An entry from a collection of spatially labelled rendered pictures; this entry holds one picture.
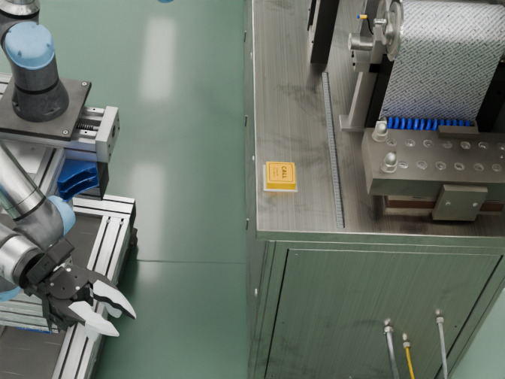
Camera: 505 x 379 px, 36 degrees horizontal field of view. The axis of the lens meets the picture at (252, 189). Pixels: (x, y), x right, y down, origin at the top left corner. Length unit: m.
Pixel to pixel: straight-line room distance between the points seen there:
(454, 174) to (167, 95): 1.81
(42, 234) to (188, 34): 2.31
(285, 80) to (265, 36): 0.19
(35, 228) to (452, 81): 0.99
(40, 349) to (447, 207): 1.28
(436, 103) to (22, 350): 1.40
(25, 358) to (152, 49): 1.69
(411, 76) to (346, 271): 0.51
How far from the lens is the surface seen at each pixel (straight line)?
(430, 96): 1.91
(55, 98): 2.16
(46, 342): 2.48
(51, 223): 1.53
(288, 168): 1.92
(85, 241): 2.67
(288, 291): 2.05
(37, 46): 2.06
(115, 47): 3.65
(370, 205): 1.91
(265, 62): 2.22
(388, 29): 1.80
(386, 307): 2.15
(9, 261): 1.37
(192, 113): 3.33
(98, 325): 1.29
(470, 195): 1.86
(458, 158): 1.89
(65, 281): 1.34
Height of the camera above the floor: 2.36
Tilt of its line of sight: 50 degrees down
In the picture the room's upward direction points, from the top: 6 degrees clockwise
